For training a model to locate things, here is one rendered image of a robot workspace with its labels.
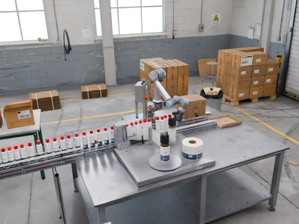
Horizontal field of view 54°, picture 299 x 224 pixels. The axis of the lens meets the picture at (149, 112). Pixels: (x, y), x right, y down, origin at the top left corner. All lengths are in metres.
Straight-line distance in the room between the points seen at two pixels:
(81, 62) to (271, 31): 5.08
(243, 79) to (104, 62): 3.85
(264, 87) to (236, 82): 0.80
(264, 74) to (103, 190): 5.26
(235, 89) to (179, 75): 1.28
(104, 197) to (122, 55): 6.43
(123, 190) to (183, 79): 4.57
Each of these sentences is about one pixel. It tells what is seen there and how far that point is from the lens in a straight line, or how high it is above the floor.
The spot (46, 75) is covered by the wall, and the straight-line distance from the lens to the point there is 8.44.
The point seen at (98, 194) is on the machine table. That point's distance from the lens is 2.55.
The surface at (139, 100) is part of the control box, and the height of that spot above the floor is 1.31.
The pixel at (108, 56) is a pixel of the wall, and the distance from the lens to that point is 8.43.
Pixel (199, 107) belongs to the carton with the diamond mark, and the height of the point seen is 1.02.
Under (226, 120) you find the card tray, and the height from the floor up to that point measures 0.83.
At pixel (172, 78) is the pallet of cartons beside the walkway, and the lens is 6.68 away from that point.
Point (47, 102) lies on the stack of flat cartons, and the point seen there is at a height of 0.20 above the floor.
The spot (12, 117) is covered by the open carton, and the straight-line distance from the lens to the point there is 4.20.
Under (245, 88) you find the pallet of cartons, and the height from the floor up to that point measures 0.40.
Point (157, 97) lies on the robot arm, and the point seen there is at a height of 1.19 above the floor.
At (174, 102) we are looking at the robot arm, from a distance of 3.33.
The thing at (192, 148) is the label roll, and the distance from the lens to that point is 2.80.
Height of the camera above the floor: 2.34
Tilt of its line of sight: 21 degrees down
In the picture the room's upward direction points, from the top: 2 degrees counter-clockwise
